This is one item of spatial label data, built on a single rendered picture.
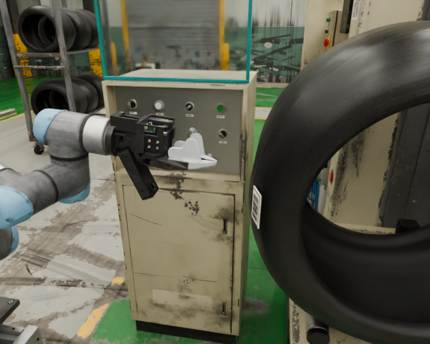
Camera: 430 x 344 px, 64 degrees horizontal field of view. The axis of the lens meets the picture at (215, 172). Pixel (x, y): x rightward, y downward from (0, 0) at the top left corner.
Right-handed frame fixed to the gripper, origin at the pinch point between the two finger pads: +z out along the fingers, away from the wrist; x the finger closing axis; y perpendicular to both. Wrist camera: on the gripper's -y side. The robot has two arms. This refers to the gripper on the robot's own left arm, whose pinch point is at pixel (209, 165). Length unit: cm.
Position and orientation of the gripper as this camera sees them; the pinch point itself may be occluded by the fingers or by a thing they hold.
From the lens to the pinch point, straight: 67.3
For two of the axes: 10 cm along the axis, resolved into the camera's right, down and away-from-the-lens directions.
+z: 9.8, 1.8, -1.2
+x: 1.9, -3.9, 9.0
